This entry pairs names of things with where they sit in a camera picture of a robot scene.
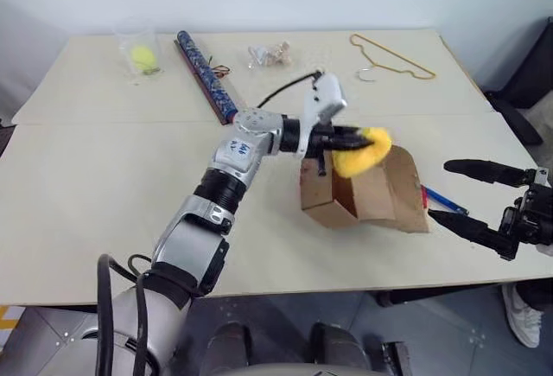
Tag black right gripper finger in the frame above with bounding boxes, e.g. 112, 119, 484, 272
443, 158, 537, 187
427, 209, 520, 261

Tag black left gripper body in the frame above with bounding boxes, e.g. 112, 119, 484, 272
307, 124, 343, 176

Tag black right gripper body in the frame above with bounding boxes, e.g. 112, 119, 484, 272
499, 169, 553, 246

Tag yellow fluffy item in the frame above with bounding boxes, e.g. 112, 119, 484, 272
331, 127, 393, 178

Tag blue pen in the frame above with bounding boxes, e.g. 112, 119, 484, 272
421, 184, 470, 217

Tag brown cardboard box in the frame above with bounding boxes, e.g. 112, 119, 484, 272
297, 144, 431, 235

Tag clear bag of wooden blocks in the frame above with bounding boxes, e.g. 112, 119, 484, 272
247, 41, 294, 70

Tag black office chair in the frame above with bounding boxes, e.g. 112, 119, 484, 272
483, 16, 553, 146

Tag white sneaker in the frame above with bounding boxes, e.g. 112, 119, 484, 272
501, 284, 543, 349

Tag blue patterned rolled scroll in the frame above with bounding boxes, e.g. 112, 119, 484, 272
173, 29, 241, 127

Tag yellow tennis ball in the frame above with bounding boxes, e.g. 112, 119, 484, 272
130, 45, 157, 73

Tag clear plastic bag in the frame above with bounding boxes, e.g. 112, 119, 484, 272
112, 21, 165, 79

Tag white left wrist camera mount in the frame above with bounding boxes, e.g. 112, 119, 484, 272
297, 72, 349, 160

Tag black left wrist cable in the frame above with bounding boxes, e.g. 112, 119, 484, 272
255, 71, 325, 109

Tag gold wire hanger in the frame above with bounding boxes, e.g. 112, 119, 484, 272
348, 33, 437, 83

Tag small red black wires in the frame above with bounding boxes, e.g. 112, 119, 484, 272
209, 54, 233, 79

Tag thick black shoulder cable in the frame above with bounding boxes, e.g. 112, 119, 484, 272
95, 253, 152, 376

